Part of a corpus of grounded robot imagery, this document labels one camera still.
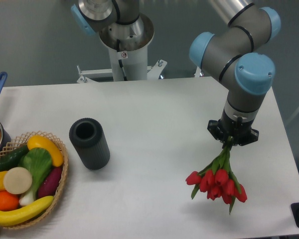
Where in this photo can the green bok choy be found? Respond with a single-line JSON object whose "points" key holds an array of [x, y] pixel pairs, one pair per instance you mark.
{"points": [[38, 162]]}

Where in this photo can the green cucumber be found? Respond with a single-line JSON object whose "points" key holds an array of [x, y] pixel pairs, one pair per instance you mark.
{"points": [[11, 159]]}

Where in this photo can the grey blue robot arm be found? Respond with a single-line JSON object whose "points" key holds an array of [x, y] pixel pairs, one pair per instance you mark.
{"points": [[231, 58]]}

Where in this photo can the woven wicker basket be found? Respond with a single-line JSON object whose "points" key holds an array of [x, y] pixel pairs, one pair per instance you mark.
{"points": [[22, 140]]}

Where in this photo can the yellow banana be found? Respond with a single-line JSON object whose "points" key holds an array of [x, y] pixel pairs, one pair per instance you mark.
{"points": [[21, 215]]}

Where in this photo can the purple sweet potato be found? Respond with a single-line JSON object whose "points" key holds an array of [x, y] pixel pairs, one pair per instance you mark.
{"points": [[50, 184]]}

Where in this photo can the yellow squash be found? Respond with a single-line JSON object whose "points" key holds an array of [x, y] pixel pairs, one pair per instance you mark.
{"points": [[38, 141]]}

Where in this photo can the dark grey ribbed vase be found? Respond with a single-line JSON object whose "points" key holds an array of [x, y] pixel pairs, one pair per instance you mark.
{"points": [[87, 137]]}

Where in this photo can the beige round slice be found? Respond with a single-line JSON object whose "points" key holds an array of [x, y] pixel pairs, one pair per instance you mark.
{"points": [[17, 180]]}

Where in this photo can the red tulip bouquet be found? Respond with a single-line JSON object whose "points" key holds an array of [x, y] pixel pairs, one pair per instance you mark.
{"points": [[218, 180]]}

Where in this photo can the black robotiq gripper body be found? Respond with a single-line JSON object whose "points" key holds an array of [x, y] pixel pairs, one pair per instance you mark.
{"points": [[234, 127]]}

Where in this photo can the orange fruit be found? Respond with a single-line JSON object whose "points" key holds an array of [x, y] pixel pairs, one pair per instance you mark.
{"points": [[8, 201]]}

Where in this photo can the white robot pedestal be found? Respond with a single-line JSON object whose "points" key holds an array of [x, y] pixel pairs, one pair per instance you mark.
{"points": [[127, 46]]}

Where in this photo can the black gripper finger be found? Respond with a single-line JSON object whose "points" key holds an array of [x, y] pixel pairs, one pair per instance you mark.
{"points": [[249, 137], [216, 130]]}

